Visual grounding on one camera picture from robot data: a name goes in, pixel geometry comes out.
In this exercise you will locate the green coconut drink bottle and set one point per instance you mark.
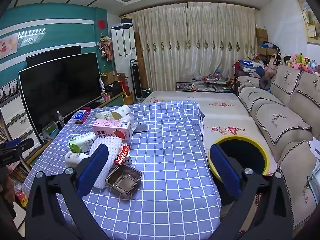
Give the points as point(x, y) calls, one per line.
point(82, 143)

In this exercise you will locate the white drawer unit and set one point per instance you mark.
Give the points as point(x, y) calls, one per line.
point(17, 124)

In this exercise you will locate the clear water bottle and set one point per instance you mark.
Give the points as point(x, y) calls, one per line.
point(61, 119)

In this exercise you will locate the cream yogurt tub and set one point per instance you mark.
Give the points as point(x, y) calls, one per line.
point(106, 115)

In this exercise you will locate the beige sofa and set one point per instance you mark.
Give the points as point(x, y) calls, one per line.
point(288, 117)

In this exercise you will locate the framed wall picture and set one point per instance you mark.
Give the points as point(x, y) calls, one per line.
point(310, 21)

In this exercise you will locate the papers on sofa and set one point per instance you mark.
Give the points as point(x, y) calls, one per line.
point(313, 179)

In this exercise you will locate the white paper cup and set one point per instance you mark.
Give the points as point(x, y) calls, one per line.
point(121, 112)

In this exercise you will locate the artificial flower bouquet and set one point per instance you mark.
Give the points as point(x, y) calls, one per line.
point(105, 46)

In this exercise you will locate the white foam fruit net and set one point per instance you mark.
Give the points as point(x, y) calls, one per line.
point(113, 145)

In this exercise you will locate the large black television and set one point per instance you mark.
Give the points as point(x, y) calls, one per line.
point(64, 85)

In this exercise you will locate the person left hand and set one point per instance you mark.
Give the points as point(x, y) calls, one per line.
point(7, 185)

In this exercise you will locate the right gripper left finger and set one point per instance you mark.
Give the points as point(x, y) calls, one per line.
point(56, 210)

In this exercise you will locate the black tower fan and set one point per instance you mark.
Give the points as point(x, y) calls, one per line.
point(136, 79)

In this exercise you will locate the floral bed mat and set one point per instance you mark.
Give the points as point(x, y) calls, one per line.
point(224, 114)

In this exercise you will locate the pink strawberry milk carton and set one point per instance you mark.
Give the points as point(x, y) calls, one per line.
point(115, 128)

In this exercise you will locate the brown plastic food tray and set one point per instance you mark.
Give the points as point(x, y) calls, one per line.
point(124, 179)

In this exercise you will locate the white pill bottle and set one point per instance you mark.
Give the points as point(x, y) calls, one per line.
point(73, 159)

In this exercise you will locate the low toy shelf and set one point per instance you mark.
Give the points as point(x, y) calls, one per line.
point(209, 84)

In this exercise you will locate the yellow rimmed trash bin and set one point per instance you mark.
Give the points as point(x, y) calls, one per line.
point(248, 152)

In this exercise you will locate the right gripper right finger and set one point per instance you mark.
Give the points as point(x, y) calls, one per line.
point(273, 218)

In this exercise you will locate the pile of plush toys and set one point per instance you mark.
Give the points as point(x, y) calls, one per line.
point(297, 61)

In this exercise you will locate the white cabinet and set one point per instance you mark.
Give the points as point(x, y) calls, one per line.
point(124, 48)

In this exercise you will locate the blue checkered tablecloth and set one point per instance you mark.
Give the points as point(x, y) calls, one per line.
point(176, 197)

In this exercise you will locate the red snack wrapper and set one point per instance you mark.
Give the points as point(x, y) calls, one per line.
point(120, 159)

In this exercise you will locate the cardboard boxes stack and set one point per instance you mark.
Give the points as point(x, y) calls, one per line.
point(264, 47)

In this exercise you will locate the beige patterned curtain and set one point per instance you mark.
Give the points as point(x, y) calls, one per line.
point(181, 41)

